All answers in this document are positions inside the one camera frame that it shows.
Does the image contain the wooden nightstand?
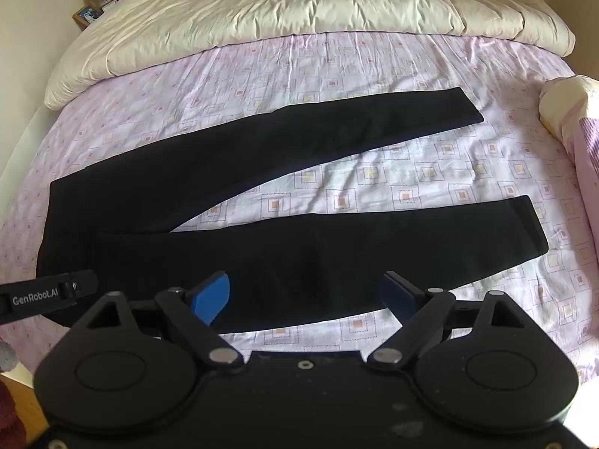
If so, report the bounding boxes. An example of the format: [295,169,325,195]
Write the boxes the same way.
[72,0,155,33]

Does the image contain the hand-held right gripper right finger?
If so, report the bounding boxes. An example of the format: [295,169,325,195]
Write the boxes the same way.
[367,271,532,370]

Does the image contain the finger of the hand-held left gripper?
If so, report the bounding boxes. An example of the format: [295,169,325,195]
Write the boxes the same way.
[67,269,99,301]

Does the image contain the cream and pink pillow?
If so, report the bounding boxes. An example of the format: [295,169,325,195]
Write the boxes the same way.
[538,75,599,188]

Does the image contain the dark red fuzzy cloth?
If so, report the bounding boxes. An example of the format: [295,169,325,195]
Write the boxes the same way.
[0,378,28,449]

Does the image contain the black pants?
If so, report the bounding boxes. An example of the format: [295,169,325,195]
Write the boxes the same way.
[36,87,549,334]

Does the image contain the cream duvet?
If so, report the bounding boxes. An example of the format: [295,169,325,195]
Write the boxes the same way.
[43,0,576,111]

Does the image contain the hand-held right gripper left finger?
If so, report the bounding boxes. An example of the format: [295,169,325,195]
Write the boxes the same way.
[70,271,245,370]

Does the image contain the pink patterned bed sheet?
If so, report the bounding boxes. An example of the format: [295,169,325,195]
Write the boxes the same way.
[0,32,599,384]

